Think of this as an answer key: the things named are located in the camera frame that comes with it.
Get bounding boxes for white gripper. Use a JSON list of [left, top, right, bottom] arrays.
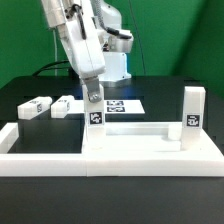
[[59, 6, 105, 103]]

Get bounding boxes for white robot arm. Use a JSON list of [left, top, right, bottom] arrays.
[[40, 0, 134, 103]]

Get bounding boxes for white marker base plate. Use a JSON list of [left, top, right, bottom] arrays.
[[68, 100, 145, 114]]

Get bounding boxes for black cable bundle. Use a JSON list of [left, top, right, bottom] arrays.
[[32, 59, 73, 77]]

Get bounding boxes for white hanging cable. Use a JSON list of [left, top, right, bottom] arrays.
[[53, 29, 59, 76]]

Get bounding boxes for white U-shaped obstacle frame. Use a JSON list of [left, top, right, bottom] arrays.
[[0, 124, 91, 177]]

